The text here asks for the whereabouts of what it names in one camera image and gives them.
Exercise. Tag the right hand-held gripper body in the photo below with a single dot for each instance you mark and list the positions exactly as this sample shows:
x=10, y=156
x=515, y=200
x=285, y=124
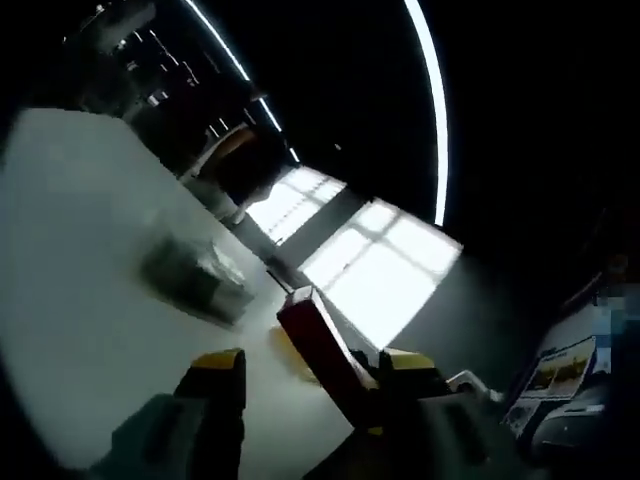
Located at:
x=470, y=380

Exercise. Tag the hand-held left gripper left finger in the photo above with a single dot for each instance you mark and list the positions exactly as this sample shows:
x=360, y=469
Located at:
x=220, y=425

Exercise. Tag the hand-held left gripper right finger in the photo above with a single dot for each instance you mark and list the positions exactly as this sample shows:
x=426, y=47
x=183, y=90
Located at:
x=420, y=385

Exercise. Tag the red medicine box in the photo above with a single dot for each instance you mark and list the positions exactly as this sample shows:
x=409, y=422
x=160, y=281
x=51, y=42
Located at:
x=320, y=350

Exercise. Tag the white blue medicine box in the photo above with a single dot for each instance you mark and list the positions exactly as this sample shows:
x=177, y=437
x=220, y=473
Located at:
x=230, y=295

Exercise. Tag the dark grey medicine box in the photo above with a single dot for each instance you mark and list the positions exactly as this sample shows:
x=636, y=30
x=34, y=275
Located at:
x=180, y=275

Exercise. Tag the large bright window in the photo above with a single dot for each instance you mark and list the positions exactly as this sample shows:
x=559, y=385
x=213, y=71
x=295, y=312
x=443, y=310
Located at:
x=380, y=280

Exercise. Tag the window with blinds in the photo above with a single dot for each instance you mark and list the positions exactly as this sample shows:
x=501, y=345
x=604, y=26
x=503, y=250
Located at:
x=295, y=200

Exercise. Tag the ceiling light strip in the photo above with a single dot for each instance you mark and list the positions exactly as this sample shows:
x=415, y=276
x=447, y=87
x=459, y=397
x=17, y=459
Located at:
x=220, y=44
x=442, y=150

